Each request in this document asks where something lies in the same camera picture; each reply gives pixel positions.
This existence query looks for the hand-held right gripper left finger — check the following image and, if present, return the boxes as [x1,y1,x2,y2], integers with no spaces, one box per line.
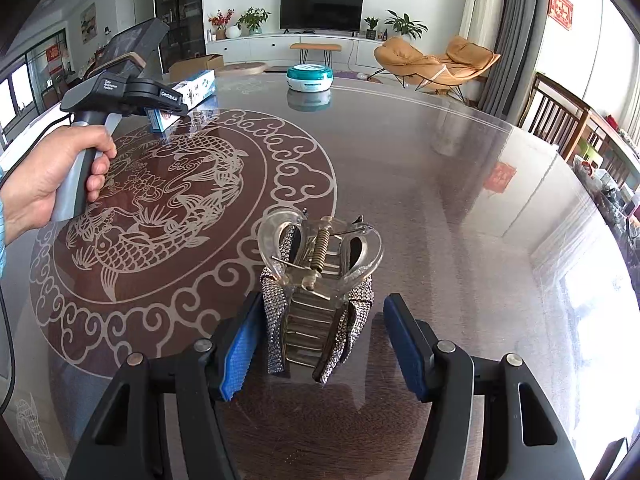
[65,290,262,480]

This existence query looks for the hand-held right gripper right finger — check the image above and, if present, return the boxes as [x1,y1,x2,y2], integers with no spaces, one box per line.
[382,294,586,480]

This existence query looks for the white blue toothpaste box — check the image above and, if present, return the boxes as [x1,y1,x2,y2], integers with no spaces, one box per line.
[149,69,217,134]

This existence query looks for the white storage container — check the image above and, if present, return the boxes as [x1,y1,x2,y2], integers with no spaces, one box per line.
[0,102,76,161]

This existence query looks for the person's left forearm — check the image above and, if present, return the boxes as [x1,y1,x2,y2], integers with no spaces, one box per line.
[0,200,8,281]

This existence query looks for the person's left hand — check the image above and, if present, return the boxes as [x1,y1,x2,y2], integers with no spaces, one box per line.
[0,122,119,248]

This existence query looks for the tan rubber band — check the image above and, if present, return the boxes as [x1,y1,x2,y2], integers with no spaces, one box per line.
[106,51,147,70]

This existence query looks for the brown cardboard box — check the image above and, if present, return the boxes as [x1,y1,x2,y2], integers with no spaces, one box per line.
[168,53,225,80]

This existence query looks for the dark glass display cabinet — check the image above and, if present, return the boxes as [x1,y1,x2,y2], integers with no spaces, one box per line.
[152,0,205,61]

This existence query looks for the red flower arrangement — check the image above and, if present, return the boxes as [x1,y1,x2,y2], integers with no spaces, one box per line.
[207,8,236,41]

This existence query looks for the round wooden coffee table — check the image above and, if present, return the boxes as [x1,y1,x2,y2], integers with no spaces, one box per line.
[222,60,269,79]

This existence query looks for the white television cabinet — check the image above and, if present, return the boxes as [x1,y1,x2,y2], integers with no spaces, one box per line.
[207,30,391,68]

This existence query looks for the bushy green potted plant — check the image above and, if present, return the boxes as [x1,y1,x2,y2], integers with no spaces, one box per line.
[236,6,272,37]

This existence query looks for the teal white round tub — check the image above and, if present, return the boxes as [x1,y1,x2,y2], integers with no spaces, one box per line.
[285,63,336,94]

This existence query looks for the wooden bench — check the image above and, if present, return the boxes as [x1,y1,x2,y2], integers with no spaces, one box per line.
[290,42,342,67]

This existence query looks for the black television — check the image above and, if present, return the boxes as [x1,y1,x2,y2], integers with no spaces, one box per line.
[279,0,365,36]

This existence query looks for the cluttered wooden side table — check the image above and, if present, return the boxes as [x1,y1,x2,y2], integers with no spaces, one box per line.
[570,110,640,241]

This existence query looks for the dark wooden chair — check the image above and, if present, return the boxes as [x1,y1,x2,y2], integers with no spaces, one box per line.
[517,72,592,162]

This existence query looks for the orange lounge chair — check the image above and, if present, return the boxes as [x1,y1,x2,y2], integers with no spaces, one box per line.
[373,35,502,95]

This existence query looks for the large leafy potted plant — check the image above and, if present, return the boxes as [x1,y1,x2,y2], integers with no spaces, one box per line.
[384,9,430,41]

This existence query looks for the grey curtain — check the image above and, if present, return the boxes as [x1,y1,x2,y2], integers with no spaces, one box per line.
[477,0,551,121]

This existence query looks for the white covered floor air conditioner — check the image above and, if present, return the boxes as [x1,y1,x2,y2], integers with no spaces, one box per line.
[459,0,511,53]

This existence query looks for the framed wall painting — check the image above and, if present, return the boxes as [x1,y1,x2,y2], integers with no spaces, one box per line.
[79,2,97,44]

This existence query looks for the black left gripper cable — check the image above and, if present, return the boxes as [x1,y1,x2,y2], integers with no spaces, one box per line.
[0,285,17,413]

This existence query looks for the red wall hanging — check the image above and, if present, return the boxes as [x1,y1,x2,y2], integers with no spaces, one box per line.
[548,0,574,31]

